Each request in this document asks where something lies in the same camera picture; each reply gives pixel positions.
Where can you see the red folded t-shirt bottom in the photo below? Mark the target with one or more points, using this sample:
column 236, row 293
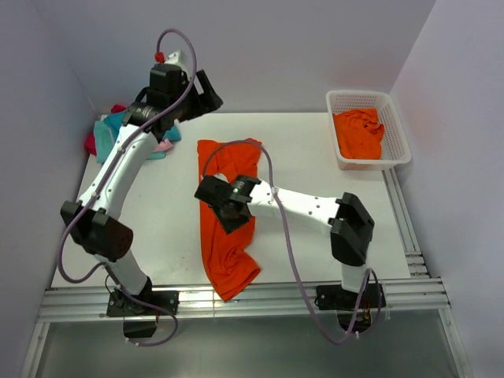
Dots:
column 89, row 143

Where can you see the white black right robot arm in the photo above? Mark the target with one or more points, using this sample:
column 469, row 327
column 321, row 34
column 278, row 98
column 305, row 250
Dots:
column 345, row 221

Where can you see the orange t-shirt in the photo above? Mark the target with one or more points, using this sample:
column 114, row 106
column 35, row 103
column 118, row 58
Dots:
column 359, row 134
column 228, row 266

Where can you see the teal folded t-shirt top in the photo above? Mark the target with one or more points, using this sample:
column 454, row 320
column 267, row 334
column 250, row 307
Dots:
column 114, row 121

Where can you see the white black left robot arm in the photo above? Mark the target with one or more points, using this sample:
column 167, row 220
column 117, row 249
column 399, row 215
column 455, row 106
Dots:
column 93, row 220

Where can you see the white plastic laundry basket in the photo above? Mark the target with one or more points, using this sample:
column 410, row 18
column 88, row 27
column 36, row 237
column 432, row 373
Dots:
column 395, row 148

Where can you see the orange t-shirt in basket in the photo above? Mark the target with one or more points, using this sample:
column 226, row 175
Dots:
column 359, row 134

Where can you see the aluminium front rail frame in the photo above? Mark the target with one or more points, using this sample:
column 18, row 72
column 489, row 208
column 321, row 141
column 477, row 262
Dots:
column 81, row 304

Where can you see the mint green folded t-shirt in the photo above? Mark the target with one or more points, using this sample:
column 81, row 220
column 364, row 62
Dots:
column 104, row 143

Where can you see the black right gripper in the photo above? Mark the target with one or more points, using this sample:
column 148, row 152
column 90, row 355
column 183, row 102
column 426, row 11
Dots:
column 230, row 225

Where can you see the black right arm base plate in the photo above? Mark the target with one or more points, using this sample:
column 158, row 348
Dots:
column 333, row 297

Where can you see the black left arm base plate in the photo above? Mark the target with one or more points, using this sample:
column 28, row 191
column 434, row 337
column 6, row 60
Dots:
column 141, row 321

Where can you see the pink folded t-shirt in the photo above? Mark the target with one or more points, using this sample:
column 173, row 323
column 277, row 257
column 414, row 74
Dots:
column 164, row 146

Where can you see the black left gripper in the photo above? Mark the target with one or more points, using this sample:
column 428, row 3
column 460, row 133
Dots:
column 209, row 100

